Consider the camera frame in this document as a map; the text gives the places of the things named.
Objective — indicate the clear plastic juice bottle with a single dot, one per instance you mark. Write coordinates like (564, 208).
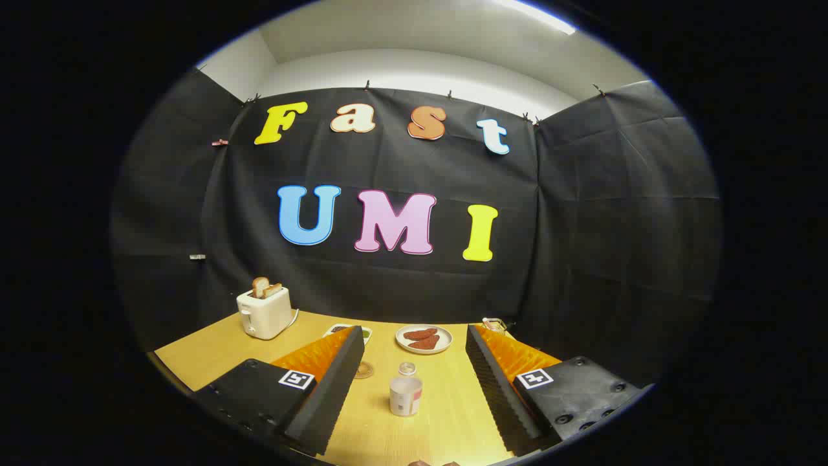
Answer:
(405, 395)

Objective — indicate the round wooden coaster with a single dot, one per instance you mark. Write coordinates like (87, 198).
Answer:
(366, 370)

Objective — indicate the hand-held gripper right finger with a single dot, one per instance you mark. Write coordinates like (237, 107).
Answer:
(498, 395)

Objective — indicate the white divided snack dish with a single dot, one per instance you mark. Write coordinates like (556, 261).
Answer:
(367, 335)

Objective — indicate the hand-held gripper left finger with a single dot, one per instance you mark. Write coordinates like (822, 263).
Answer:
(333, 395)

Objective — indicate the red meat slice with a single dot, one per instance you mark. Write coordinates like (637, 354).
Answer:
(420, 333)
(427, 343)

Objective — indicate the wooden table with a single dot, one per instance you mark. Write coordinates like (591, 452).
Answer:
(440, 427)

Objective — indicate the black backdrop cloth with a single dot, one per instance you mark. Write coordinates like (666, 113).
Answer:
(388, 291)

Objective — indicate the toast slice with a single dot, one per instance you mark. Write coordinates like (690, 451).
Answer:
(259, 285)
(273, 289)

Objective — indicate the white toaster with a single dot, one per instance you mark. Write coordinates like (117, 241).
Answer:
(262, 317)

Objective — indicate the white round plate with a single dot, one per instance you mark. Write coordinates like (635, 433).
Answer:
(424, 351)

